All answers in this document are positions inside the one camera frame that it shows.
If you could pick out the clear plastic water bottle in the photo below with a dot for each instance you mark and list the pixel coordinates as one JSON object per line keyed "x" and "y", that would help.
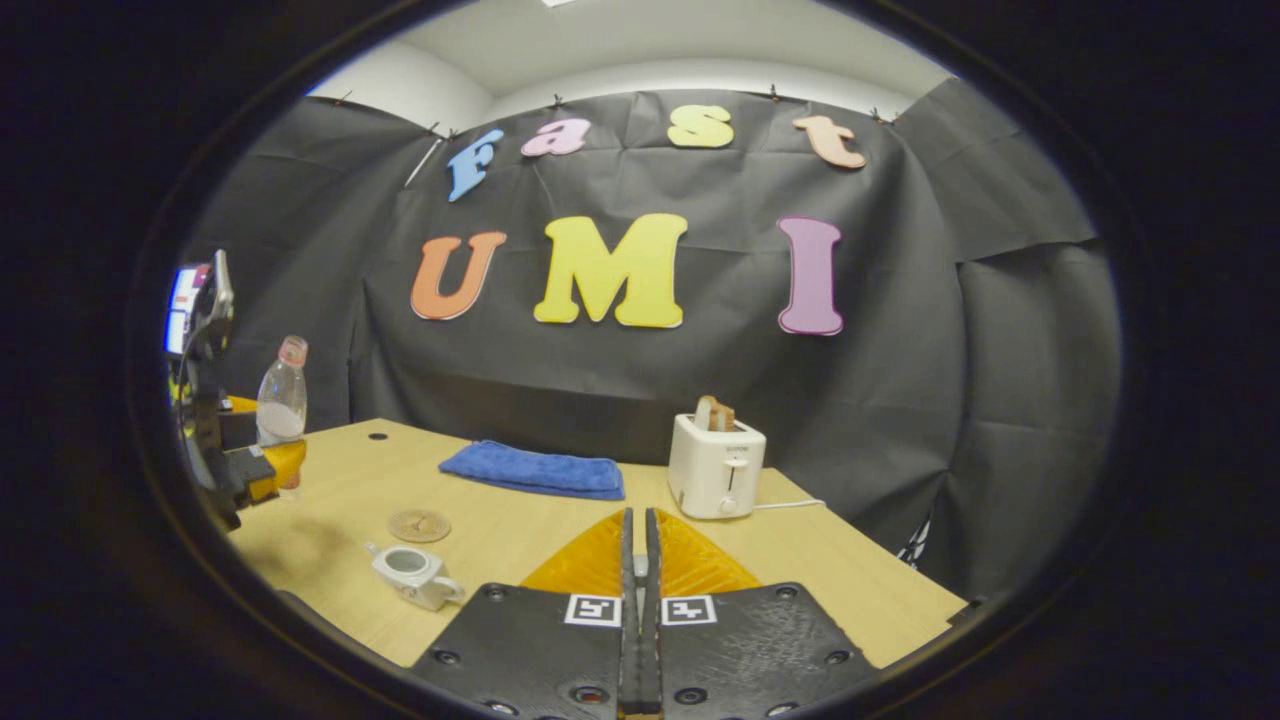
{"x": 282, "y": 400}

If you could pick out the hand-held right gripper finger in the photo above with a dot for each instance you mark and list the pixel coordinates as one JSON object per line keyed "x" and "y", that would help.
{"x": 651, "y": 640}
{"x": 629, "y": 620}

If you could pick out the computer monitor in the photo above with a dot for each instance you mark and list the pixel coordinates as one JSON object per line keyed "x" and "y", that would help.
{"x": 182, "y": 305}

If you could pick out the round woven coaster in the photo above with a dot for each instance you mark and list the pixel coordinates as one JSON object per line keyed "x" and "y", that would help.
{"x": 420, "y": 526}

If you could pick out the black backdrop cloth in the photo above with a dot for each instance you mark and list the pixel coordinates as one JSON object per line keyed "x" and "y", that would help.
{"x": 720, "y": 370}

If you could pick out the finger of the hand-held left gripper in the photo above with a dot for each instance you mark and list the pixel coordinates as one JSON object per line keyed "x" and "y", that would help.
{"x": 238, "y": 428}
{"x": 270, "y": 465}

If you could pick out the black white patterned panel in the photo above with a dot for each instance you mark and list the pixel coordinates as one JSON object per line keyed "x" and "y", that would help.
{"x": 915, "y": 545}

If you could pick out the white ceramic teacup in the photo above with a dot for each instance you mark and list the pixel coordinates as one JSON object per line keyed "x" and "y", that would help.
{"x": 420, "y": 585}

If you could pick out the white toaster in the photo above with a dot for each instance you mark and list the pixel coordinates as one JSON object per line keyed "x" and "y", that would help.
{"x": 710, "y": 470}

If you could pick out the blue folded towel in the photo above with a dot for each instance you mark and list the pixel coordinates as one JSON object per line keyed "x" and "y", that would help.
{"x": 535, "y": 470}

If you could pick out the pale toast slice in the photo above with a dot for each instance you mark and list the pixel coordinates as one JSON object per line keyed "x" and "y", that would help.
{"x": 704, "y": 413}

